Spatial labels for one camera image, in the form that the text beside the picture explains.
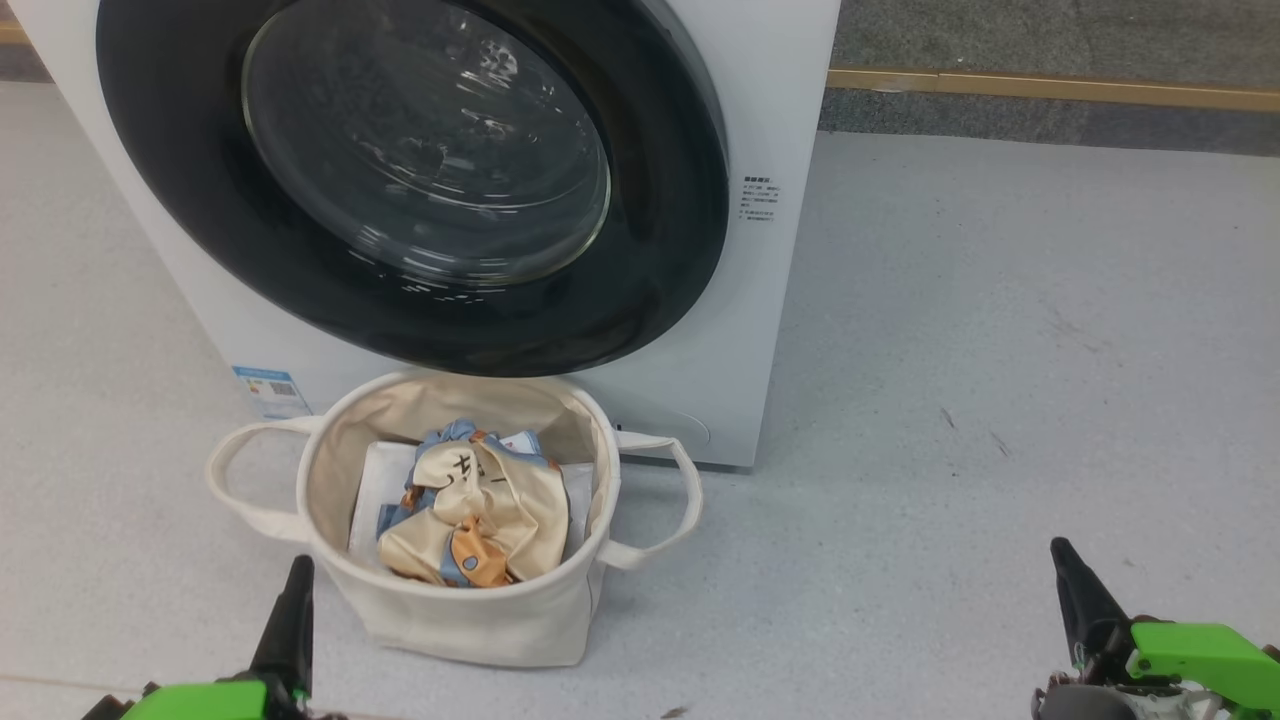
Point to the right gripper bright green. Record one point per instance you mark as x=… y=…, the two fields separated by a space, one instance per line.
x=1200 y=660

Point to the left gripper bright green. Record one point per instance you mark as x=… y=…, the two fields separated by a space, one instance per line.
x=200 y=702

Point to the blue cream cartoon print garment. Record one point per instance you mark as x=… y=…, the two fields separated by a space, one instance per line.
x=490 y=515

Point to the wooden baseboard strip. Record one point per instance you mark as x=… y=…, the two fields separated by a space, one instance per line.
x=1050 y=86

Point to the blue energy label sticker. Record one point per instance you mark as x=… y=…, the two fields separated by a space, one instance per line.
x=270 y=392

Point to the white front-load washing machine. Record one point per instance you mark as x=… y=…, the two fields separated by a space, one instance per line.
x=760 y=300

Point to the black text instruction sticker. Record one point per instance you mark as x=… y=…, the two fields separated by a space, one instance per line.
x=760 y=200

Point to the round black glass washer door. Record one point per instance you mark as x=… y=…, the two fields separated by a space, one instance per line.
x=180 y=200

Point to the cream canvas laundry basket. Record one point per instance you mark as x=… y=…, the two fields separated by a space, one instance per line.
x=470 y=625

